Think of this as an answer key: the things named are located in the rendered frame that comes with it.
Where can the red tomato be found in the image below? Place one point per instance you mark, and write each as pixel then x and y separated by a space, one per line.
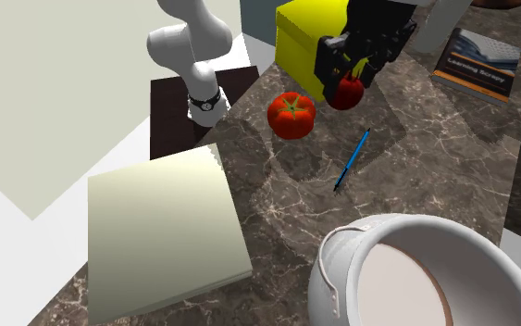
pixel 291 118

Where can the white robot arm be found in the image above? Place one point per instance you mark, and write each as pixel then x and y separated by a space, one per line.
pixel 197 76

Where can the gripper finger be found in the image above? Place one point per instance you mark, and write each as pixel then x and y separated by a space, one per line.
pixel 330 58
pixel 366 72

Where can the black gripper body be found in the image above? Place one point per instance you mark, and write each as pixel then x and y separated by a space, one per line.
pixel 377 27

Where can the dark book with orange stripe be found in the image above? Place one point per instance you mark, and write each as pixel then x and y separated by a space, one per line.
pixel 476 67

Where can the dark robot stand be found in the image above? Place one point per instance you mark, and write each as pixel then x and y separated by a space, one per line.
pixel 169 126

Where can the brown rounded object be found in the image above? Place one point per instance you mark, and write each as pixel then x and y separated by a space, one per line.
pixel 508 3

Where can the yellow box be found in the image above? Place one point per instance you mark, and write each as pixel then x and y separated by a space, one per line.
pixel 296 45

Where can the dark red round fruit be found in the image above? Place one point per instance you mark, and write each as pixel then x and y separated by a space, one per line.
pixel 349 94

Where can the cream flat box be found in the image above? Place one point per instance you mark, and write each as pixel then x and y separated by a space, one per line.
pixel 161 234

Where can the blue pen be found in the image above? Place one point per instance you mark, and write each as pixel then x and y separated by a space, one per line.
pixel 351 161

